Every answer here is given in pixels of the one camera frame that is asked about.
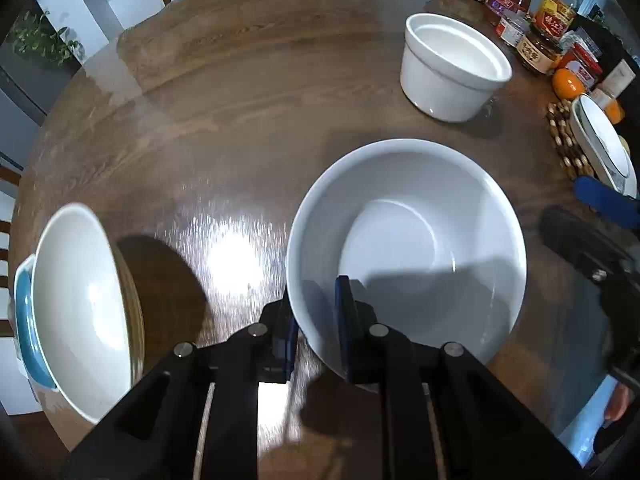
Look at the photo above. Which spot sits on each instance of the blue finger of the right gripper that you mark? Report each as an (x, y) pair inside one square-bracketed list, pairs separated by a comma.
[(592, 254), (618, 208)]

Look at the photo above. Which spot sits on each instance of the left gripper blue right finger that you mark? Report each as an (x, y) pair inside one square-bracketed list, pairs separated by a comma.
[(367, 346)]

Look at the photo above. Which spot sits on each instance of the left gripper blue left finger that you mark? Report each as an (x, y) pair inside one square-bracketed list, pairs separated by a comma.
[(277, 363)]

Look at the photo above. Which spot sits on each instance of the medium white bowl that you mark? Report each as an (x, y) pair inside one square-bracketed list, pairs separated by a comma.
[(423, 234)]

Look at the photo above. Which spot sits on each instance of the large white bowl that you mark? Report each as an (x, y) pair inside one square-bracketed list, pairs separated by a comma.
[(87, 313)]

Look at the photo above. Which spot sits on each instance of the small white ramekin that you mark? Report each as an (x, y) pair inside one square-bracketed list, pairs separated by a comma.
[(449, 70)]

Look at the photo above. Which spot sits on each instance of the blue dish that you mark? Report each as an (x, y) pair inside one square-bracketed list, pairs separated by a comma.
[(25, 327)]

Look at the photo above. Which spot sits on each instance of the person's hand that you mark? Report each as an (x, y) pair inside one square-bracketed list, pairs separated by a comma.
[(618, 403)]

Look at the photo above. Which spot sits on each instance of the wooden bead trivet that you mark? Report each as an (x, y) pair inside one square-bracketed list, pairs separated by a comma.
[(573, 160)]

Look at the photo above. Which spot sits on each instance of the patterned plate on trivet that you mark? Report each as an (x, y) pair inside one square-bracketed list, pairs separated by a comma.
[(602, 167)]

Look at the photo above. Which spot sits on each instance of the white bowl with black rim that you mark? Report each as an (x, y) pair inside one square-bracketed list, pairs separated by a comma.
[(597, 123)]

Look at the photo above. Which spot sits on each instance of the orange fruit right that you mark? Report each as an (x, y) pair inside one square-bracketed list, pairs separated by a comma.
[(614, 112)]

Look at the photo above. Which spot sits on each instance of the orange fruit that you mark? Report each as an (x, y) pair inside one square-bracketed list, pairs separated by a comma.
[(566, 85), (614, 112)]

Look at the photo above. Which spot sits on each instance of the orange fruit front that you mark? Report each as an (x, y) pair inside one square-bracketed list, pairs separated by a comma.
[(566, 85)]

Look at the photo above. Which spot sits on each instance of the beige tube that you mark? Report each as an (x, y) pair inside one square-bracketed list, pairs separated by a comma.
[(619, 78)]

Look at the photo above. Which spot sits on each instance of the red lid chili jar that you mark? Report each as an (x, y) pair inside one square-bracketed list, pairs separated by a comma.
[(583, 64)]

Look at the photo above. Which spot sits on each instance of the black bag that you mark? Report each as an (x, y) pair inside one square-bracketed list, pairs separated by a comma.
[(612, 53)]

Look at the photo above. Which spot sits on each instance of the brown sauce jar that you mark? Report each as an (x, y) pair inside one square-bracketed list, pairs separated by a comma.
[(537, 52)]

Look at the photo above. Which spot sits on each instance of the vinegar bottle yellow cap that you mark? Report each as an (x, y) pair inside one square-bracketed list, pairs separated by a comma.
[(553, 17)]

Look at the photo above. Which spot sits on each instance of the small white label jar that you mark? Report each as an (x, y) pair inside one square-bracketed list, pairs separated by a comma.
[(512, 26)]

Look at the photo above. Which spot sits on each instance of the hanging green plant left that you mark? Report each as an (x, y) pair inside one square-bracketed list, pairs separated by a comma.
[(33, 36)]

